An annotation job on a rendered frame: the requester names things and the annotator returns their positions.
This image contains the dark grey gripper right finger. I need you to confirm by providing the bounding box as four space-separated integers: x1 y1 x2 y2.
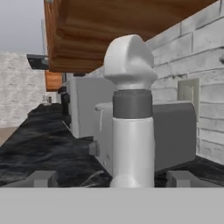
166 170 223 188

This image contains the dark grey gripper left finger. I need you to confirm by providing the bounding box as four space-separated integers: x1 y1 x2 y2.
2 170 59 188

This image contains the white spray bottle grey collar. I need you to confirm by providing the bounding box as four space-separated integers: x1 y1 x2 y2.
103 33 159 188

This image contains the grey toaster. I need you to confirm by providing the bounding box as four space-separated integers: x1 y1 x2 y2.
92 100 197 177

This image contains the grey toaster knob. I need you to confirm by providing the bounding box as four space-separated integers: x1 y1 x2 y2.
88 140 101 158

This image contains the small glass jar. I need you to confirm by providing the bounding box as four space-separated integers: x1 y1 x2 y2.
42 94 53 106

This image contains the dark extractor hood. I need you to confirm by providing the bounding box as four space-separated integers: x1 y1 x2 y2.
26 53 50 71

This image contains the pale wall socket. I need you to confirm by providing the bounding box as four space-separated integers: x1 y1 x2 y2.
177 77 201 121

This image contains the small wooden wall cupboard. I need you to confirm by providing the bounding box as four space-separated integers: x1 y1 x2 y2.
45 70 64 93

